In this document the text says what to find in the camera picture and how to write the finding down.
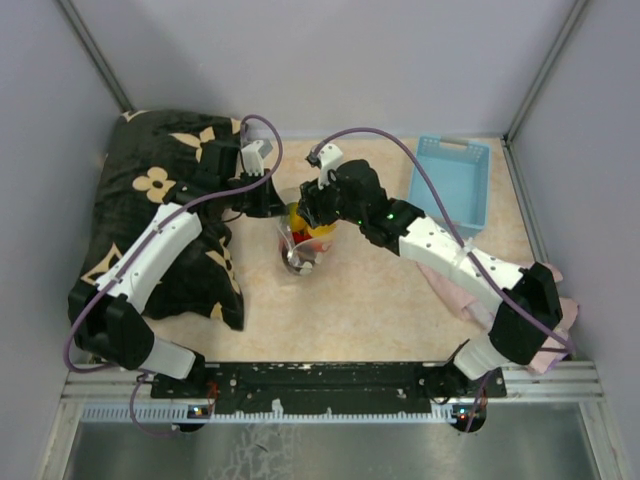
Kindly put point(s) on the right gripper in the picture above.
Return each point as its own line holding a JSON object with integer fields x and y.
{"x": 312, "y": 202}

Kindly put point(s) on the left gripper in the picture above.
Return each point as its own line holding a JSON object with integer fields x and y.
{"x": 269, "y": 202}

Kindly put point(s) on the green orange toy mango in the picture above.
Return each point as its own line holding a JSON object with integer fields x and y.
{"x": 297, "y": 223}

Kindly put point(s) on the dark brown toy fruit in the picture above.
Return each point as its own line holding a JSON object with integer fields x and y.
{"x": 298, "y": 262}

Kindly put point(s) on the clear dotted zip bag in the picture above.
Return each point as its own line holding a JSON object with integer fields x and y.
{"x": 290, "y": 195}

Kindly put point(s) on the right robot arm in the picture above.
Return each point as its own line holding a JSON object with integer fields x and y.
{"x": 524, "y": 302}

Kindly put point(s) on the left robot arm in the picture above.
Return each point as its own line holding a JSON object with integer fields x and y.
{"x": 107, "y": 324}

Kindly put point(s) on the blue plastic basket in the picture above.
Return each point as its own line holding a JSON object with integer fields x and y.
{"x": 460, "y": 171}

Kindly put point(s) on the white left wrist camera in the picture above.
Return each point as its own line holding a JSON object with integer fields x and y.
{"x": 253, "y": 157}

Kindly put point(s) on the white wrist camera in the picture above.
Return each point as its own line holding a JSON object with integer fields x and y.
{"x": 253, "y": 157}
{"x": 329, "y": 157}

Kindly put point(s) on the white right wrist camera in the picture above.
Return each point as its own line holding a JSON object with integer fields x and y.
{"x": 329, "y": 157}

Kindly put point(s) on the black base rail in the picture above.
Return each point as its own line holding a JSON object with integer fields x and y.
{"x": 318, "y": 388}

